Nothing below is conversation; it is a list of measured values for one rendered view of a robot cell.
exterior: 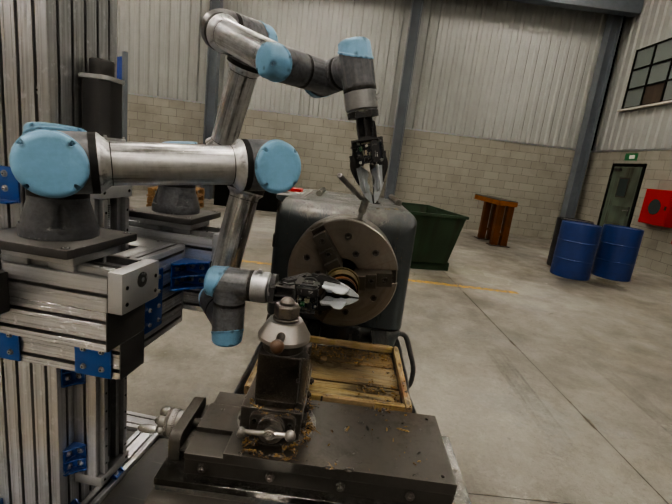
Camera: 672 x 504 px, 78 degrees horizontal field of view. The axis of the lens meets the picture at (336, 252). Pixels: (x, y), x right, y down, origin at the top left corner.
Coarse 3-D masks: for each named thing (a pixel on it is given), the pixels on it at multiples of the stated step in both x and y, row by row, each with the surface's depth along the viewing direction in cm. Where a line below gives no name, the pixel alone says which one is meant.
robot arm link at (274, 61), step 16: (208, 16) 108; (224, 16) 107; (208, 32) 107; (224, 32) 103; (240, 32) 99; (256, 32) 98; (224, 48) 105; (240, 48) 98; (256, 48) 93; (272, 48) 86; (288, 48) 89; (256, 64) 90; (272, 64) 86; (288, 64) 88; (304, 64) 90; (272, 80) 90; (288, 80) 91; (304, 80) 93
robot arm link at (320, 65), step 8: (312, 56) 93; (320, 64) 94; (328, 64) 94; (320, 72) 94; (328, 72) 94; (312, 80) 94; (320, 80) 95; (328, 80) 95; (304, 88) 96; (312, 88) 96; (320, 88) 97; (328, 88) 97; (336, 88) 96; (312, 96) 103; (320, 96) 102
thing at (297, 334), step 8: (272, 320) 61; (264, 328) 61; (272, 328) 60; (280, 328) 60; (288, 328) 60; (296, 328) 60; (304, 328) 62; (264, 336) 60; (272, 336) 59; (288, 336) 59; (296, 336) 60; (304, 336) 61; (288, 344) 59; (296, 344) 60; (304, 344) 61
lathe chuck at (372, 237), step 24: (336, 216) 120; (312, 240) 115; (336, 240) 115; (360, 240) 114; (384, 240) 114; (288, 264) 117; (312, 264) 116; (360, 264) 116; (384, 264) 116; (384, 288) 117; (336, 312) 119; (360, 312) 119
